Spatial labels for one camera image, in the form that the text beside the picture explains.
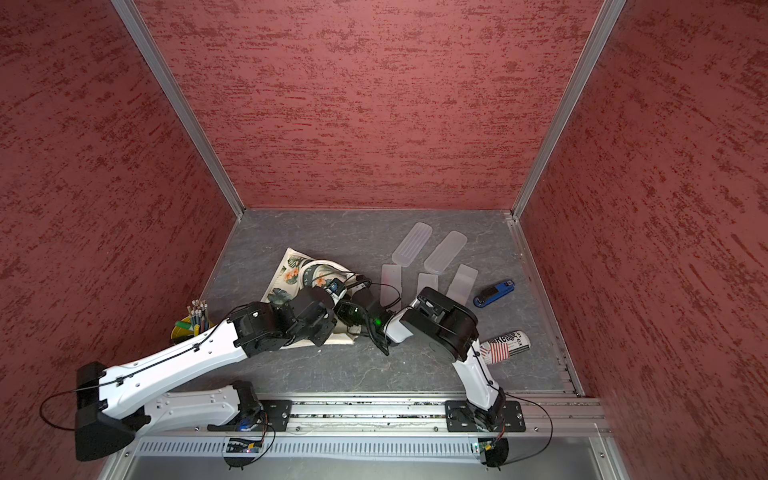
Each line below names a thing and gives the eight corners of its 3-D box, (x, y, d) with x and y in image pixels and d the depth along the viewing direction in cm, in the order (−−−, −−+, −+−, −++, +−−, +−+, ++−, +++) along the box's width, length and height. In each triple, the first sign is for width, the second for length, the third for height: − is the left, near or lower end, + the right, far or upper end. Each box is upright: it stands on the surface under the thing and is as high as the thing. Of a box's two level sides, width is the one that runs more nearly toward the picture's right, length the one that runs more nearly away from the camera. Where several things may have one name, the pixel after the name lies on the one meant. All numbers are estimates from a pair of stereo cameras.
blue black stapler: (477, 308, 95) (479, 303, 92) (471, 300, 97) (473, 294, 94) (514, 290, 100) (517, 284, 97) (507, 282, 102) (511, 277, 99)
